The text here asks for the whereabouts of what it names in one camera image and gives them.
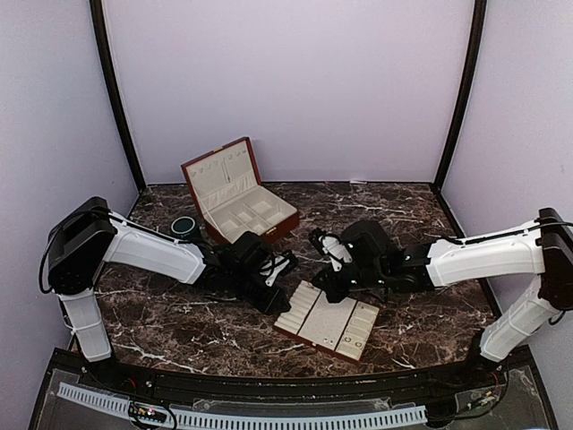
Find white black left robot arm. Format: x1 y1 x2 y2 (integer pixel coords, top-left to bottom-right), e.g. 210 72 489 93
38 196 298 391

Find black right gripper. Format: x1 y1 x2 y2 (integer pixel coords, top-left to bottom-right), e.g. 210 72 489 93
312 261 387 303

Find red jewelry tray insert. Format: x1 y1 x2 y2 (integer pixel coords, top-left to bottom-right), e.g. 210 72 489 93
273 280 380 363

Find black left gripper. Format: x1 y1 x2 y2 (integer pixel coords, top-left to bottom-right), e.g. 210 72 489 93
228 268 291 317

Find dark green ceramic mug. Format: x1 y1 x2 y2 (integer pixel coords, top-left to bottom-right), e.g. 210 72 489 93
170 216 202 242

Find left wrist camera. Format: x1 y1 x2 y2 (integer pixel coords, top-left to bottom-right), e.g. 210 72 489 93
259 250 298 287

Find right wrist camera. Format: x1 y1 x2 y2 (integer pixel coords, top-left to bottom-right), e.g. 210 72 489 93
309 228 353 272

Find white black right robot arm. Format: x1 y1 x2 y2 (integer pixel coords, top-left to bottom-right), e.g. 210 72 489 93
309 208 572 389

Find black frame post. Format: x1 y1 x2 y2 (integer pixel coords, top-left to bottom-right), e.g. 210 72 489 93
432 0 488 194
89 0 147 194

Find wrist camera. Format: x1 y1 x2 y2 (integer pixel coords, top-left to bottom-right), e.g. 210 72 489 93
309 228 353 272
259 250 298 287

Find black front table rail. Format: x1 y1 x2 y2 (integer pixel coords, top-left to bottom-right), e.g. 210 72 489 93
40 347 540 405

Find red open jewelry box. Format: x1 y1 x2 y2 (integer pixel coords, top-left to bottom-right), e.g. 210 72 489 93
182 137 300 244

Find black right frame post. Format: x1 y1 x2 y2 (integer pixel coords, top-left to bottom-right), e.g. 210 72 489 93
432 0 488 194

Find hoop earrings in tray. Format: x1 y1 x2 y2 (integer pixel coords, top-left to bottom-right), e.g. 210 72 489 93
338 337 363 354

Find black left frame post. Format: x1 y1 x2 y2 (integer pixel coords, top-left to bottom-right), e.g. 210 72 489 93
89 0 147 194

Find white slotted cable duct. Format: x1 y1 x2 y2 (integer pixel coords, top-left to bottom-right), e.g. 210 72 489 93
56 383 428 429

